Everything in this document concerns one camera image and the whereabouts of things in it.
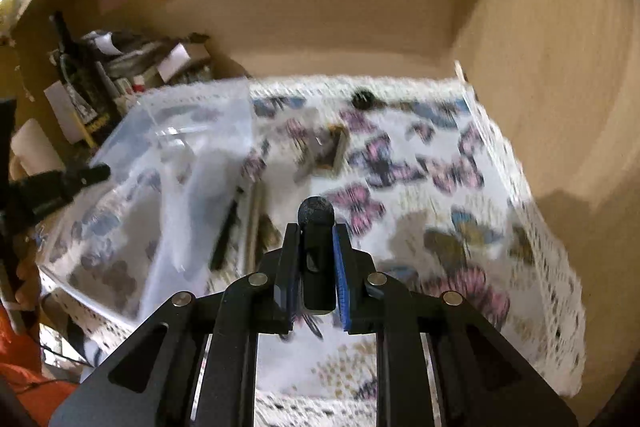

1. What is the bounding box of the orange cloth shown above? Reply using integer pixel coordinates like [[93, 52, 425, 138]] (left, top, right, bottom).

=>
[[0, 307, 78, 427]]

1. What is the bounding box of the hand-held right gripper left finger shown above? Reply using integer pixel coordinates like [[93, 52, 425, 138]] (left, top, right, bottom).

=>
[[50, 223, 304, 427]]

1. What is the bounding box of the clear plastic zip bag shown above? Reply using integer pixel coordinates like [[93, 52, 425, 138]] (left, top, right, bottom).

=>
[[37, 79, 256, 323]]

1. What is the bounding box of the white paper roll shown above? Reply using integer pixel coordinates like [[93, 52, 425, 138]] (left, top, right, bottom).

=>
[[10, 119, 66, 178]]

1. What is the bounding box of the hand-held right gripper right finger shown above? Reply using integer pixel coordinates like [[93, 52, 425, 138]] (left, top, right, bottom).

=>
[[332, 223, 579, 427]]

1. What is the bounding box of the white paper card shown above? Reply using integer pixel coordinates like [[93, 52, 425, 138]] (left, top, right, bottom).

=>
[[44, 82, 83, 142]]

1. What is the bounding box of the pile of cluttered supplies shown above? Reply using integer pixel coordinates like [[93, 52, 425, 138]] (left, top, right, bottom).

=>
[[80, 29, 216, 98]]

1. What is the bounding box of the small wooden frame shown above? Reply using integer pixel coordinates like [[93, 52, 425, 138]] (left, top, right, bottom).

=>
[[300, 124, 351, 178]]

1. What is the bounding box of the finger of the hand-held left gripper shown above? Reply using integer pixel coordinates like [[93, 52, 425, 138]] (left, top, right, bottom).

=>
[[0, 163, 112, 228]]

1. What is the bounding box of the black pen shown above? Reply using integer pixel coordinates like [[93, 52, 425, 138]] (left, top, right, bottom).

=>
[[209, 187, 246, 270]]

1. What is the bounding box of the butterfly printed tablecloth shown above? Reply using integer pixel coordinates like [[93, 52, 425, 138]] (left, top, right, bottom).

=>
[[37, 74, 588, 427]]

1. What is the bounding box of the silver metal rod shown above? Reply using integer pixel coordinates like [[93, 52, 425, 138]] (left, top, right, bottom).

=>
[[240, 179, 268, 275]]

